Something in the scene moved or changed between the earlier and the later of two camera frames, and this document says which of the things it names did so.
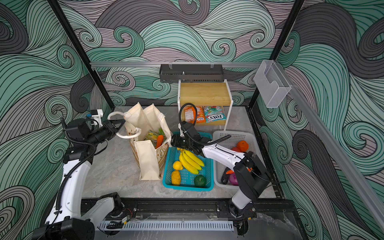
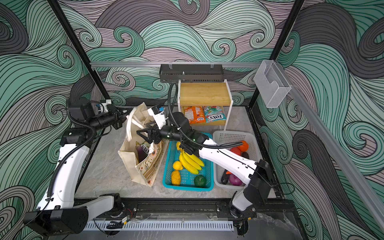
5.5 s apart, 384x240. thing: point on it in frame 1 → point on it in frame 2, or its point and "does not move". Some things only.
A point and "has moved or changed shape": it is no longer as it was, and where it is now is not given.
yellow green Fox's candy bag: x=152 y=137 has moved or changed shape
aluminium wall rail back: x=132 y=63 does not move
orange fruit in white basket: x=243 y=146 does not move
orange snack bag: x=189 y=114 does not move
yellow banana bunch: x=190 y=161 does not move
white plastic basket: x=231 y=142 does not move
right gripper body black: x=183 y=142 → x=170 y=131
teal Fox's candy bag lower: x=214 y=113 does not move
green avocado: x=199 y=180 does not move
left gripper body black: x=107 y=132 → x=117 y=123
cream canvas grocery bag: x=150 y=136 has moved or changed shape
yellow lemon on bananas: x=177 y=165 does not move
